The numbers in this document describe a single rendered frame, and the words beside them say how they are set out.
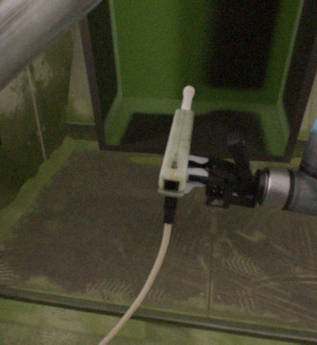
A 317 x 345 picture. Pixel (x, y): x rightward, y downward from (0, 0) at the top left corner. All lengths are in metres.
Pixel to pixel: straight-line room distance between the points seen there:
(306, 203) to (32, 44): 0.64
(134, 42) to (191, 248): 0.80
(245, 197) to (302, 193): 0.12
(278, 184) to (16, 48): 0.61
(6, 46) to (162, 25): 1.07
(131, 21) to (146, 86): 0.25
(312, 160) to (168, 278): 0.71
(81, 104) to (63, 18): 1.88
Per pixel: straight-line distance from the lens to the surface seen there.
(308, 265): 1.42
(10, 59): 0.25
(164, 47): 1.31
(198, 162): 0.77
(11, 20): 0.24
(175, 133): 0.77
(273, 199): 0.76
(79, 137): 2.15
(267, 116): 1.34
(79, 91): 2.16
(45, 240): 1.48
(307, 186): 0.78
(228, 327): 1.18
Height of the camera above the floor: 1.00
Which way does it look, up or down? 32 degrees down
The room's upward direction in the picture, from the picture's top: straight up
